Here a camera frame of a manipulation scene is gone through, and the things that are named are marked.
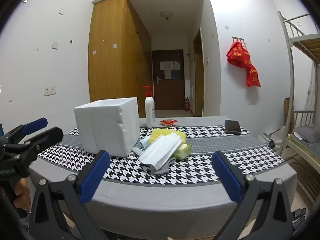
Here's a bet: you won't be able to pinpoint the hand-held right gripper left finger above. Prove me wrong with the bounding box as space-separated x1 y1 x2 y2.
29 149 111 240

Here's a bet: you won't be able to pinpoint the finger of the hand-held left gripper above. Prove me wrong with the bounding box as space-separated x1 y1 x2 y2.
0 117 49 146
14 126 64 161

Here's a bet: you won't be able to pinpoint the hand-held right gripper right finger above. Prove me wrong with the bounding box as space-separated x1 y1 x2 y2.
211 151 295 240

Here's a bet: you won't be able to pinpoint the white foam box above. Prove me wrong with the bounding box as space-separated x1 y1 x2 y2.
74 97 140 158

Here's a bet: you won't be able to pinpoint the clear bag with green vegetable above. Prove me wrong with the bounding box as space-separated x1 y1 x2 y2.
172 142 192 161

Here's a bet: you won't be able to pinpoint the gray face mask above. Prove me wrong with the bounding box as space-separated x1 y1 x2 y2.
151 158 177 176

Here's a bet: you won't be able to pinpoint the white foam sheet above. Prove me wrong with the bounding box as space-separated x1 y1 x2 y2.
138 133 183 171

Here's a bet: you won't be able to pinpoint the yellow foam net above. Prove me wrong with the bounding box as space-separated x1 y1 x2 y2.
149 129 187 145

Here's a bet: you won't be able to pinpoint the person's left hand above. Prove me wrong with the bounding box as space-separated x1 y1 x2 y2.
13 176 32 211

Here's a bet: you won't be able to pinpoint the black phone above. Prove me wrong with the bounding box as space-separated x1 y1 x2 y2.
224 120 242 135

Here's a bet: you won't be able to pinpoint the white pump bottle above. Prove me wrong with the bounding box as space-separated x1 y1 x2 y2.
142 85 156 128

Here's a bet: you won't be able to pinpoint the black slippers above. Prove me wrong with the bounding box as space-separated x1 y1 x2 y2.
292 208 307 231

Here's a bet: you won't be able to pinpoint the wooden board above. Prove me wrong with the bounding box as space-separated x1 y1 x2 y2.
283 97 291 132

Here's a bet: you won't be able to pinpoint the gray pillow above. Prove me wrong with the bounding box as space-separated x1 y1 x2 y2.
292 126 320 145

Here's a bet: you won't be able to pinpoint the wooden side door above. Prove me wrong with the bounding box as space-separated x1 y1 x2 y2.
193 29 205 117

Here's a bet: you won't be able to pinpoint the brown door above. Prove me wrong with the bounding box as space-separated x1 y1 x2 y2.
152 49 185 111

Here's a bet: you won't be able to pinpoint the wooden wardrobe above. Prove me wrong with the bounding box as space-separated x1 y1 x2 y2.
88 0 152 119

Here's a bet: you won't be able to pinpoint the red hanging cloth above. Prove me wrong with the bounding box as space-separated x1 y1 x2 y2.
226 41 261 88

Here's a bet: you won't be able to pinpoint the metal bunk bed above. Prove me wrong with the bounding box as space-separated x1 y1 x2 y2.
276 11 320 205

